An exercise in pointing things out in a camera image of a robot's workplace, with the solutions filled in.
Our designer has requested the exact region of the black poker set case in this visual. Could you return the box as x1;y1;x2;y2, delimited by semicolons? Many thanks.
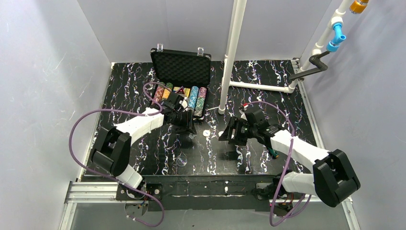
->
150;44;212;120

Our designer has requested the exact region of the orange pipe fitting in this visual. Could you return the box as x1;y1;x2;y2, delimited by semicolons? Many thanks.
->
349;0;369;14

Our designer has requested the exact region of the white-grey poker chip stack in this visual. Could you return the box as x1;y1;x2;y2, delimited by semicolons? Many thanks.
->
193;110;203;117

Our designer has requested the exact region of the clear dealer button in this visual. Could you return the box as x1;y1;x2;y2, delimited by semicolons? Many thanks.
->
176;155;187;167

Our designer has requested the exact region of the black clamp handle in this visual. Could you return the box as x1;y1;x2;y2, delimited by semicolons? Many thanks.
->
288;50;330;81

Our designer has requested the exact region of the blue yellow card deck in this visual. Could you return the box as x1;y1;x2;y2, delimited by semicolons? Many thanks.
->
172;87;191;98

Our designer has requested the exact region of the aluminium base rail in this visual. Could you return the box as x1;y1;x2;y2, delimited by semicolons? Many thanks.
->
58;181;353;230

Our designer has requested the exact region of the white PVC pipe frame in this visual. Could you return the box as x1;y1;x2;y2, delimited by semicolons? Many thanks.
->
218;0;353;115

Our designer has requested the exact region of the light blue poker chip stack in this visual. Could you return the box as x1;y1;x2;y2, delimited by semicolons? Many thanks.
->
188;86;199;109

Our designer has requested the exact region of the green handle screwdriver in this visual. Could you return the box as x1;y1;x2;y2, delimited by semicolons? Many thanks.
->
268;148;279;159

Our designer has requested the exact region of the yellow poker chip stack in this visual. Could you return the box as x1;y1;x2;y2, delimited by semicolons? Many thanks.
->
161;88;172;101

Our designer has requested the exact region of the red poker chip stack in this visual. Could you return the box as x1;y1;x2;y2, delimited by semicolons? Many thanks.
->
152;86;165;103

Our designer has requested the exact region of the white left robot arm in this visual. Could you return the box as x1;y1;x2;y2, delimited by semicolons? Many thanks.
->
90;92;197;189

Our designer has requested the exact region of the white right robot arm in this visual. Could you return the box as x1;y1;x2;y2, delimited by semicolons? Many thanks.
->
219;108;361;207

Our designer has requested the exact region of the purple poker chip stack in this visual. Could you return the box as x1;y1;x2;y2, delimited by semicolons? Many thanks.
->
198;87;207;99

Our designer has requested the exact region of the triangular all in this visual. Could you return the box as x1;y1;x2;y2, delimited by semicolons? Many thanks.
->
175;86;185;95

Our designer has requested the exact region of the blue pipe fitting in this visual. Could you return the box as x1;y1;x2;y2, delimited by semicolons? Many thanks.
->
326;22;347;52

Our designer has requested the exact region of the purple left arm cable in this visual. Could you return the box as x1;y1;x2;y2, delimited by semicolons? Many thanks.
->
69;81;173;228

